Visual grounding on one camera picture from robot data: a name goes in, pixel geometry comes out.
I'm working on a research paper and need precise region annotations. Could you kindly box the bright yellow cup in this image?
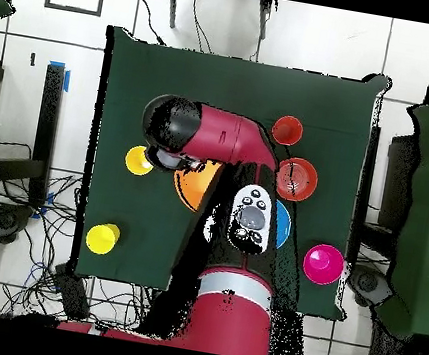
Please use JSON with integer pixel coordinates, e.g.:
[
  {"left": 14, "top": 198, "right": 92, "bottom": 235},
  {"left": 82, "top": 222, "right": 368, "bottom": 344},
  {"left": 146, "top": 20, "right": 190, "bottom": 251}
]
[{"left": 82, "top": 219, "right": 123, "bottom": 258}]

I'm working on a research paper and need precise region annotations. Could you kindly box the black cable with plug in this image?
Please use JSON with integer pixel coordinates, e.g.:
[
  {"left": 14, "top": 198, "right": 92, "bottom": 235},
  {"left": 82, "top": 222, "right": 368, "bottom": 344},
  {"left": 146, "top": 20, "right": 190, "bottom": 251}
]
[{"left": 124, "top": 0, "right": 173, "bottom": 47}]

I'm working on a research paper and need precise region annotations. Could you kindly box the tangle of cables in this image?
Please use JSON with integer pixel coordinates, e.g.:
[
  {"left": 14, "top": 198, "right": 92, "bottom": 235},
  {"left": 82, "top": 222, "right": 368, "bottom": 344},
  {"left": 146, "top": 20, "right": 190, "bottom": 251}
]
[{"left": 0, "top": 163, "right": 172, "bottom": 345}]

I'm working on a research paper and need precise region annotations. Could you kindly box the thin black cable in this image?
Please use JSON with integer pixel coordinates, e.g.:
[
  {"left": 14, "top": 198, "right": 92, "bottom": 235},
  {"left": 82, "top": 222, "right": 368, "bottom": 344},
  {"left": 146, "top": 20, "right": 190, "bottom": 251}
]
[{"left": 183, "top": 0, "right": 222, "bottom": 55}]

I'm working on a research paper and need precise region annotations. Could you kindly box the large yellow-orange bowl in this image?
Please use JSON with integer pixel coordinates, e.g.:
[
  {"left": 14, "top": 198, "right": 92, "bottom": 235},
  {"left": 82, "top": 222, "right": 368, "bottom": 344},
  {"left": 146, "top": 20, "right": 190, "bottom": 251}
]
[{"left": 167, "top": 153, "right": 225, "bottom": 216}]

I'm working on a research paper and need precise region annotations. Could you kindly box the grey metal leg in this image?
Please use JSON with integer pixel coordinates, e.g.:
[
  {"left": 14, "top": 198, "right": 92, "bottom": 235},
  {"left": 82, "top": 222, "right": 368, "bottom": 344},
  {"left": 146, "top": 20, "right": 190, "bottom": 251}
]
[
  {"left": 253, "top": 0, "right": 276, "bottom": 42},
  {"left": 161, "top": 0, "right": 182, "bottom": 31}
]

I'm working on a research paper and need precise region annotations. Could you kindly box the orange cup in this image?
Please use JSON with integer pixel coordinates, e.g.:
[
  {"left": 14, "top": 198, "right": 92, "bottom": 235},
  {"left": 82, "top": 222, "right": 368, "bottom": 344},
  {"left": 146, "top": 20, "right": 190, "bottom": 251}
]
[{"left": 269, "top": 113, "right": 307, "bottom": 149}]

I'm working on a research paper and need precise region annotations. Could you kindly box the amber yellow cup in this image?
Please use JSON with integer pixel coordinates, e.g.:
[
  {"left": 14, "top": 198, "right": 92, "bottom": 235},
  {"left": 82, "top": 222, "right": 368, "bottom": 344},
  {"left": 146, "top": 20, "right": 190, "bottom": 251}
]
[{"left": 122, "top": 143, "right": 159, "bottom": 179}]

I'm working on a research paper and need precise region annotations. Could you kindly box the black metal stand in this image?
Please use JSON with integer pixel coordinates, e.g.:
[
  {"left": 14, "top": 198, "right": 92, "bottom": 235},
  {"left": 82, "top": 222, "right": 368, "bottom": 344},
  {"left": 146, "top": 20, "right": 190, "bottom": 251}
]
[{"left": 0, "top": 53, "right": 70, "bottom": 211}]

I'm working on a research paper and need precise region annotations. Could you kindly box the blue cable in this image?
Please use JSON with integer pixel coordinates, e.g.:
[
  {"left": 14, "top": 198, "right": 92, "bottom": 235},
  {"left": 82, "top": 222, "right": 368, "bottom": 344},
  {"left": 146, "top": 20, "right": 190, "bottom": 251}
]
[{"left": 22, "top": 258, "right": 63, "bottom": 291}]

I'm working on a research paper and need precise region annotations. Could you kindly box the pink bowl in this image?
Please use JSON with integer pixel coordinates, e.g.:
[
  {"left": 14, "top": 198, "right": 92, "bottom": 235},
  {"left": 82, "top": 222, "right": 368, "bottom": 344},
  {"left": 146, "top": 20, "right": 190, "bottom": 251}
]
[{"left": 299, "top": 241, "right": 349, "bottom": 289}]

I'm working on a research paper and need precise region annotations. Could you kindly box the small orange bowl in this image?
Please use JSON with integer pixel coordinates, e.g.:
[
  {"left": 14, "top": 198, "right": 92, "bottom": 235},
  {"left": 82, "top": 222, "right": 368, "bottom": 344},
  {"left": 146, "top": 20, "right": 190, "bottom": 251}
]
[{"left": 272, "top": 154, "right": 323, "bottom": 206}]

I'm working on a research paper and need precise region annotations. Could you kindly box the black metal post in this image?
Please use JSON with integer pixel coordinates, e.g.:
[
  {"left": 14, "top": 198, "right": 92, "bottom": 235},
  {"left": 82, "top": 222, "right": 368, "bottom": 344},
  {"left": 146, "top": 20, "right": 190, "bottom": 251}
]
[{"left": 346, "top": 123, "right": 383, "bottom": 268}]

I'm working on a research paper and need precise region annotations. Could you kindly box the dark green table cloth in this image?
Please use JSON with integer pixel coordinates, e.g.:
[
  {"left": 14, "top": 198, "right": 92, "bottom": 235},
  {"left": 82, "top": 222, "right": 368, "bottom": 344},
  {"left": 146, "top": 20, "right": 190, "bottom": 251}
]
[{"left": 65, "top": 24, "right": 393, "bottom": 325}]

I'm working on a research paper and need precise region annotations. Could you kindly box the blue bowl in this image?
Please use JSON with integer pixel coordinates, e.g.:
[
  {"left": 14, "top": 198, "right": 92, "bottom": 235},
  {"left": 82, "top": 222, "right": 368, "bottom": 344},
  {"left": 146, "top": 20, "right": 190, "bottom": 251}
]
[{"left": 267, "top": 198, "right": 297, "bottom": 252}]

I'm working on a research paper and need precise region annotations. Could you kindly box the black power adapter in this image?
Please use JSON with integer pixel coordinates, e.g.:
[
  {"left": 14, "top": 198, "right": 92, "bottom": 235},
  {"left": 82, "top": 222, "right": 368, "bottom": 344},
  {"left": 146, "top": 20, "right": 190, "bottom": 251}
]
[{"left": 46, "top": 262, "right": 99, "bottom": 327}]

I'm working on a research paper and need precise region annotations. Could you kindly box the blue tape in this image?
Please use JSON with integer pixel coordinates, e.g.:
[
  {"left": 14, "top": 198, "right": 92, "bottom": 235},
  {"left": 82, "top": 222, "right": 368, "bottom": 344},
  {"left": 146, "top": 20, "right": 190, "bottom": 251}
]
[{"left": 44, "top": 60, "right": 74, "bottom": 94}]

